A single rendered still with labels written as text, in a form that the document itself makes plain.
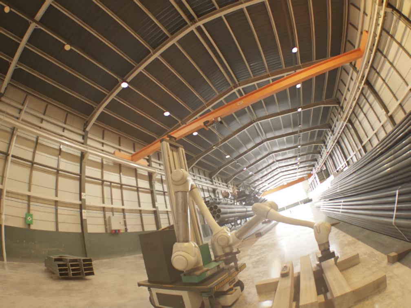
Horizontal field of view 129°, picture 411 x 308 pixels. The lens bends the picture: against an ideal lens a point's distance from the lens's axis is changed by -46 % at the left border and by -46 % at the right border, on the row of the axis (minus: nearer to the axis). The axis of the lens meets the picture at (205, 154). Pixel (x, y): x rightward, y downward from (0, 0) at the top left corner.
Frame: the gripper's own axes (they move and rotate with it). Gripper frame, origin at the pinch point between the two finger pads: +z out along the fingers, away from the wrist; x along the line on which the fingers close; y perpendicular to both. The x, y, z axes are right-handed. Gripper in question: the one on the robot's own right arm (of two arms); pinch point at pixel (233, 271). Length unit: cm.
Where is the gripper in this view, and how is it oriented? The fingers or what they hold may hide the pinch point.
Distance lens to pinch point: 152.6
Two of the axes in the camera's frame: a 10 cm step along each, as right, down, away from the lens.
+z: 2.3, 8.9, -4.0
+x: -5.4, -2.3, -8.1
